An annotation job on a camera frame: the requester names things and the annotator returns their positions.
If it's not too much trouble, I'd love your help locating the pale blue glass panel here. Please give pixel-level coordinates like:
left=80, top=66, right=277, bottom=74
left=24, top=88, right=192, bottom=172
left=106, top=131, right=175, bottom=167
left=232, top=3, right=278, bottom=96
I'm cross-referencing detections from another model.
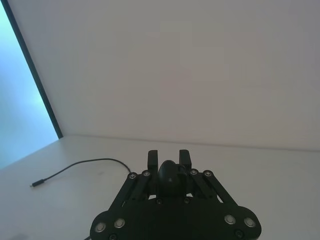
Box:
left=0, top=0, right=58, bottom=171

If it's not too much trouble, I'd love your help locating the dark narrow post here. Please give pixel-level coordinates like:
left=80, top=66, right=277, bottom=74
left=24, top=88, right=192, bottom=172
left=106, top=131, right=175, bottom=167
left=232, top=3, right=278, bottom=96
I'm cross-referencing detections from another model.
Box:
left=3, top=0, right=64, bottom=139

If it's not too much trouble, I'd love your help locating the plain pale wall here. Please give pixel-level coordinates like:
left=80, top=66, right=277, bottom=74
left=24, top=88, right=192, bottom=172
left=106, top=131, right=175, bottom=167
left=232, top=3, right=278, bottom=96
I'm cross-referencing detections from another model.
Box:
left=7, top=0, right=320, bottom=149

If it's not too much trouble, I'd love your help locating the white table cloth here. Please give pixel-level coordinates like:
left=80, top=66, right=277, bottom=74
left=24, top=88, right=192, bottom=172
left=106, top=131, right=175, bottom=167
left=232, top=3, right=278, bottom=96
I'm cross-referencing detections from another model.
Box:
left=0, top=134, right=320, bottom=240

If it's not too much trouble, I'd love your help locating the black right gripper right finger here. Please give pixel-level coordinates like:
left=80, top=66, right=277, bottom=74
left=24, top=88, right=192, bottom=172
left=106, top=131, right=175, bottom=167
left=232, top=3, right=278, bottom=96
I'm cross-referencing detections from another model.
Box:
left=178, top=149, right=238, bottom=216

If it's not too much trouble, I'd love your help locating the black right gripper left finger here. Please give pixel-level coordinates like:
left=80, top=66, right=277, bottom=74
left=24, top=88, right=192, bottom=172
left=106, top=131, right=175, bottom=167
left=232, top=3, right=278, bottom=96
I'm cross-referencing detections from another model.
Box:
left=107, top=149, right=159, bottom=218

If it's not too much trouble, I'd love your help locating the black rounded power adapter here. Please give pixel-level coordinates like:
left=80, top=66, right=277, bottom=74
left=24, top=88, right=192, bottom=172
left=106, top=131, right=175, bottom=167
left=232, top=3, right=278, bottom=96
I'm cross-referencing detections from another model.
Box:
left=156, top=159, right=188, bottom=199

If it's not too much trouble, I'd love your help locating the thin black cable with plug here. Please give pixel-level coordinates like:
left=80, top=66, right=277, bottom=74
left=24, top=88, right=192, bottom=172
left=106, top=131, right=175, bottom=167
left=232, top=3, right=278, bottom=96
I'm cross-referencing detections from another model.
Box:
left=29, top=157, right=132, bottom=189

